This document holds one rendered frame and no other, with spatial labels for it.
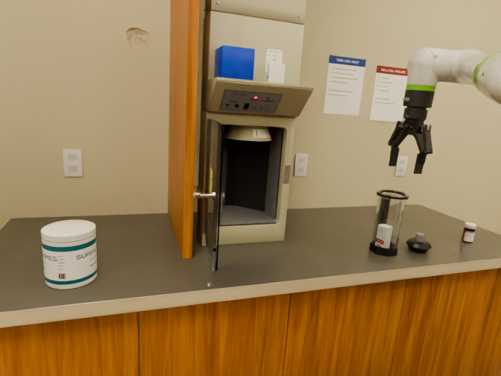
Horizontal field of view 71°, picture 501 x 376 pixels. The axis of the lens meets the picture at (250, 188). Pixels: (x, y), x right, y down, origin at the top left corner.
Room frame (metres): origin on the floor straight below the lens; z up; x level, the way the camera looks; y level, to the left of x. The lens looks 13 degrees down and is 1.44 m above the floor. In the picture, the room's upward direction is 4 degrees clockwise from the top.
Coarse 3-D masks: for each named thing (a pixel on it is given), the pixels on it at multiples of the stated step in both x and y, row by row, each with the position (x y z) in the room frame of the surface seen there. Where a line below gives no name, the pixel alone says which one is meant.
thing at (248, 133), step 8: (232, 128) 1.27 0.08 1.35; (240, 128) 1.25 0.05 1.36; (248, 128) 1.24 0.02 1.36; (256, 128) 1.25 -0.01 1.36; (264, 128) 1.27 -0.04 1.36; (224, 136) 1.30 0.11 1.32; (232, 136) 1.25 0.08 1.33; (240, 136) 1.24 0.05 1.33; (248, 136) 1.23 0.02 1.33; (256, 136) 1.24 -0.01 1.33; (264, 136) 1.26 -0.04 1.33
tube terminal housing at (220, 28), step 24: (216, 24) 1.17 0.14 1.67; (240, 24) 1.19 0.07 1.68; (264, 24) 1.22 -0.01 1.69; (288, 24) 1.25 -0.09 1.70; (264, 48) 1.22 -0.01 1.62; (288, 48) 1.25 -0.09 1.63; (264, 72) 1.22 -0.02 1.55; (288, 72) 1.25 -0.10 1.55; (216, 120) 1.17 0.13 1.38; (240, 120) 1.20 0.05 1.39; (264, 120) 1.23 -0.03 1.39; (288, 120) 1.26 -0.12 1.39; (288, 144) 1.26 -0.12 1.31; (288, 192) 1.27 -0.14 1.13; (216, 240) 1.18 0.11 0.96; (240, 240) 1.21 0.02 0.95; (264, 240) 1.24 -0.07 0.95
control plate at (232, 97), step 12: (228, 96) 1.11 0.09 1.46; (240, 96) 1.12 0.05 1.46; (252, 96) 1.13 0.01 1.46; (264, 96) 1.14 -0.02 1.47; (276, 96) 1.15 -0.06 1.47; (228, 108) 1.14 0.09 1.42; (240, 108) 1.15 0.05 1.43; (252, 108) 1.17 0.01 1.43; (264, 108) 1.18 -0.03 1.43; (276, 108) 1.19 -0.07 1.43
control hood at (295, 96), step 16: (208, 80) 1.16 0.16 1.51; (224, 80) 1.06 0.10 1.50; (240, 80) 1.08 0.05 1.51; (208, 96) 1.15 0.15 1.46; (288, 96) 1.16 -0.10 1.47; (304, 96) 1.17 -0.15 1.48; (224, 112) 1.16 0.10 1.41; (240, 112) 1.17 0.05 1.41; (256, 112) 1.18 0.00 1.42; (288, 112) 1.21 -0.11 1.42
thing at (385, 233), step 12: (384, 192) 1.27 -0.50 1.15; (396, 192) 1.26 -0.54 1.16; (384, 204) 1.20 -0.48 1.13; (396, 204) 1.18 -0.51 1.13; (384, 216) 1.19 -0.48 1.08; (396, 216) 1.18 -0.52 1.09; (384, 228) 1.19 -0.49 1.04; (396, 228) 1.19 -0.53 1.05; (372, 240) 1.23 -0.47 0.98; (384, 240) 1.19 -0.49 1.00; (396, 240) 1.19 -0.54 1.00
